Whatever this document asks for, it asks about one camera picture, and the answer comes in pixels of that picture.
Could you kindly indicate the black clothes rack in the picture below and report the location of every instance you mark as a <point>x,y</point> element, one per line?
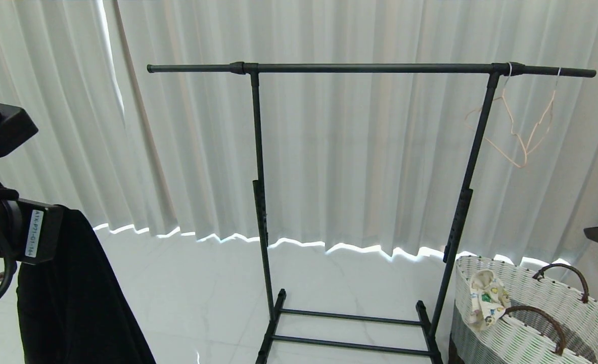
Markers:
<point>379,67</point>

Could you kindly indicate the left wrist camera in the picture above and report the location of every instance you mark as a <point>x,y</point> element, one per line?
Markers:
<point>5,131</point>

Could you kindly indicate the white laundry basket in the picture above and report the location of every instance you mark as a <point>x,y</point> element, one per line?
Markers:
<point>526,285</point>

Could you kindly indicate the white curtain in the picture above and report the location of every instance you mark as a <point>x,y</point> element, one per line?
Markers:
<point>354,162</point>

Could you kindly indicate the black garment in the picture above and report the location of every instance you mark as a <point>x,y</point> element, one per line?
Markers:
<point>76,303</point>

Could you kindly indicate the pink clothes hanger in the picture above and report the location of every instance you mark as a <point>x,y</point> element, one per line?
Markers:
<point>522,164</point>
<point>557,80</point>

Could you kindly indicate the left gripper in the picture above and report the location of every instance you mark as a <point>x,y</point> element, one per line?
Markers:
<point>5,227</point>

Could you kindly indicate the cream printed garment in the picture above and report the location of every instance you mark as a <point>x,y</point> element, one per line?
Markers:
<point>488,298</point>

